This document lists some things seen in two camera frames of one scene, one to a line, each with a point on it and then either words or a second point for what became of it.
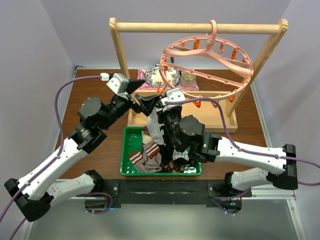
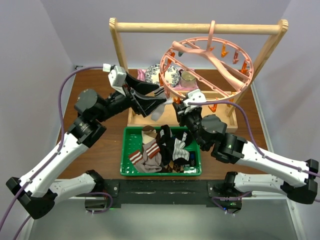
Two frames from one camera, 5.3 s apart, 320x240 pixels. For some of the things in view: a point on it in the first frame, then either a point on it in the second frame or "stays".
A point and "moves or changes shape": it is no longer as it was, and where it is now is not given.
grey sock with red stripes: (147, 160) stays
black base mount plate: (170, 192) stays
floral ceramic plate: (153, 76) stays
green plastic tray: (132, 142) stays
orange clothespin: (159, 91) moves or changes shape
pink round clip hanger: (211, 52) moves or changes shape
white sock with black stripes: (153, 127) moves or changes shape
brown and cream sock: (146, 137) stays
